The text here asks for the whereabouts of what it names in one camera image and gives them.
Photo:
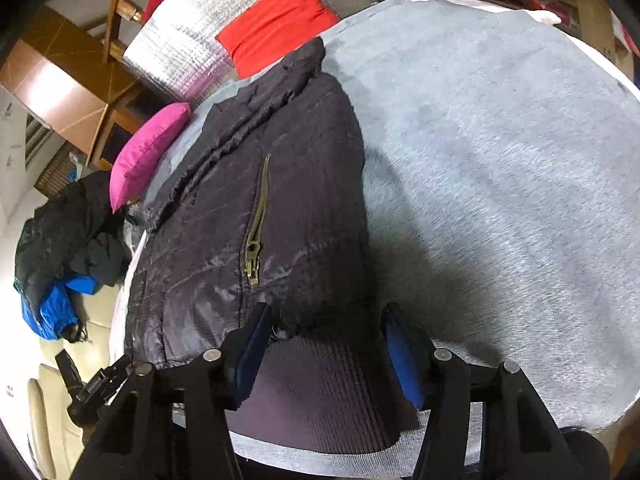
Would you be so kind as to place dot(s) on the grey blanket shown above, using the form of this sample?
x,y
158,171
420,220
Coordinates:
x,y
500,160

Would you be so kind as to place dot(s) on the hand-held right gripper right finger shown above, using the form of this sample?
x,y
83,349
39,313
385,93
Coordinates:
x,y
400,355

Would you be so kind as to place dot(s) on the wooden cabinet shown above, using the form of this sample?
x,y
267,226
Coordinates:
x,y
120,110

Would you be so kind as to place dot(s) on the red pillow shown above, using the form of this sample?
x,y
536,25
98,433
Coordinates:
x,y
280,20

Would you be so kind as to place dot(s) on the black jacket pile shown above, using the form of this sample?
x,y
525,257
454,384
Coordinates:
x,y
60,225

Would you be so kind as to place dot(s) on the pink pillow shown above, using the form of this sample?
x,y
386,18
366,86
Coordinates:
x,y
145,155

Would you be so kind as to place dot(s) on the bright blue jacket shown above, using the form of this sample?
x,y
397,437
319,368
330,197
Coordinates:
x,y
47,310

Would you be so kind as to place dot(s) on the copper panelled column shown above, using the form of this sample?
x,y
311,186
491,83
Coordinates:
x,y
50,85

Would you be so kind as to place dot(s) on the clear plastic bag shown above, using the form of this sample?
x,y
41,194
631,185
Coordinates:
x,y
135,220

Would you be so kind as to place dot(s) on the wooden stair railing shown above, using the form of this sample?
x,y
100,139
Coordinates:
x,y
122,7

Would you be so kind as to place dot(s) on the white bed sheet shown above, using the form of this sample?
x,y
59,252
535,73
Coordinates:
x,y
542,15

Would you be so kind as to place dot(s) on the wooden table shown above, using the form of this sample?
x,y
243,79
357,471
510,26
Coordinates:
x,y
592,15

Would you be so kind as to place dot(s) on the dark quilted zip jacket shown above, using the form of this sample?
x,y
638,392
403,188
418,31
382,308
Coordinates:
x,y
300,200

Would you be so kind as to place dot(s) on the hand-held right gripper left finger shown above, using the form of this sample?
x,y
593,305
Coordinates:
x,y
250,355

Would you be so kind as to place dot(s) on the silver foil insulation mat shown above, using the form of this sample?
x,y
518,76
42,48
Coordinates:
x,y
180,50

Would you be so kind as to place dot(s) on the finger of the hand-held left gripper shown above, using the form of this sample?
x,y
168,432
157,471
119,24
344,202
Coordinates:
x,y
67,370

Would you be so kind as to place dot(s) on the cream sofa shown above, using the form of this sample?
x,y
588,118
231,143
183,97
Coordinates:
x,y
100,310

